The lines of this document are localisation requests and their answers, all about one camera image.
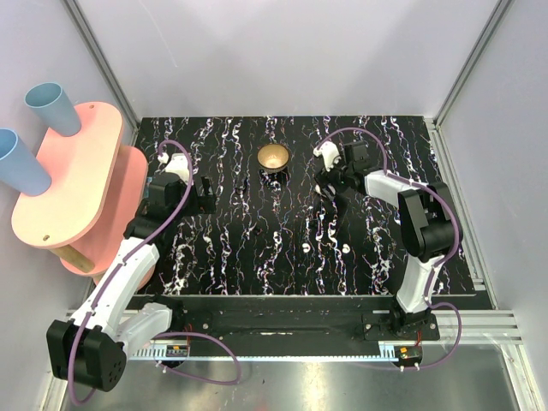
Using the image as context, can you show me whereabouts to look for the rear light blue cup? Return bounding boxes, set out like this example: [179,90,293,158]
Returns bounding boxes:
[24,82,81,137]

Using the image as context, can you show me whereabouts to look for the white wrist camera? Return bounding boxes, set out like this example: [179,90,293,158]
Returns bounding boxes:
[313,141,341,172]
[158,152,190,183]

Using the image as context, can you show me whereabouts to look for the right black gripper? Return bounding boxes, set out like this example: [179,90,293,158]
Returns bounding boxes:
[313,150,353,201]

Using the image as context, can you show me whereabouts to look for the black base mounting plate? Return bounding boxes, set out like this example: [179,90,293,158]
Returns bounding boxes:
[129,295,440,360]

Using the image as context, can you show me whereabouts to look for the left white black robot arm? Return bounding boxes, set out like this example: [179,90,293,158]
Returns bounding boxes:
[46,172,217,392]

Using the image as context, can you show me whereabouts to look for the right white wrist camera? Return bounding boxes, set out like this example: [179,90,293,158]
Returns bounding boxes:
[313,141,341,172]

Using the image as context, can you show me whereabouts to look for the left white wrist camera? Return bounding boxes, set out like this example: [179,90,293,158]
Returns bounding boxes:
[158,152,190,183]

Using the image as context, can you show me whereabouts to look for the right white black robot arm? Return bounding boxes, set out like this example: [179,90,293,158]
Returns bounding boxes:
[313,141,462,340]

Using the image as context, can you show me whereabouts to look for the front light blue cup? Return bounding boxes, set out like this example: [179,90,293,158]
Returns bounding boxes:
[1,128,51,196]

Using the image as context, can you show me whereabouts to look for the gold metal bowl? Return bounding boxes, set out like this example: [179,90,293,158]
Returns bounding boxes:
[257,144,290,173]

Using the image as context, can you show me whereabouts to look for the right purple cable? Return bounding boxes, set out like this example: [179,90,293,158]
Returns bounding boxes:
[319,128,464,371]

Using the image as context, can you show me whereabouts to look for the light blue cup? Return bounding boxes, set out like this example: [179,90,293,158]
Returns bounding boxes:
[1,128,51,196]
[24,82,81,137]

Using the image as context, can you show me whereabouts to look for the pink two-tier wooden shelf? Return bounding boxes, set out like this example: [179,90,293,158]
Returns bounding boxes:
[11,102,148,281]

